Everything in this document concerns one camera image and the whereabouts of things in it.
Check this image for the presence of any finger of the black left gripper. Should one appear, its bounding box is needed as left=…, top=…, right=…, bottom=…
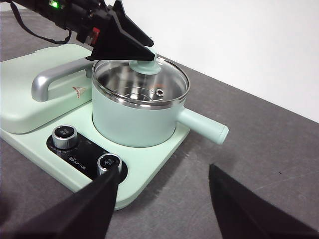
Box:
left=86, top=18, right=156, bottom=62
left=112, top=0, right=154, bottom=47

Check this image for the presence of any chrome grill cover handle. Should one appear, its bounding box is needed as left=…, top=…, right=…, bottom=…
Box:
left=31, top=58, right=94, bottom=102

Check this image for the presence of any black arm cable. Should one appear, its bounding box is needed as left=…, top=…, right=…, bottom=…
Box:
left=9, top=1, right=73, bottom=45

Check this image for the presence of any mint green grill cover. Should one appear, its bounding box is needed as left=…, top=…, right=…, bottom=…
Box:
left=0, top=44, right=94, bottom=135

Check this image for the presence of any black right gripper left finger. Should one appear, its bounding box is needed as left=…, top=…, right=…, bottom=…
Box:
left=0, top=167, right=121, bottom=239

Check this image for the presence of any silver control knob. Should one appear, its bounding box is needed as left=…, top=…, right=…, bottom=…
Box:
left=52, top=124, right=79, bottom=149
left=97, top=153, right=123, bottom=176

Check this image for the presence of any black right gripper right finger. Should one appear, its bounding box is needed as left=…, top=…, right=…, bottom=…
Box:
left=208, top=164, right=319, bottom=239

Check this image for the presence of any glass pot lid green knob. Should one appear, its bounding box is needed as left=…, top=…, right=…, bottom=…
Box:
left=92, top=48, right=190, bottom=110

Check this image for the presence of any mint green pot with handle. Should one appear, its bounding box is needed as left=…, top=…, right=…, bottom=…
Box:
left=91, top=56, right=229, bottom=147

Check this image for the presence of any mint green breakfast machine base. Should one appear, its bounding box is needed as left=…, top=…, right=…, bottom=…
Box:
left=0, top=108, right=191, bottom=211

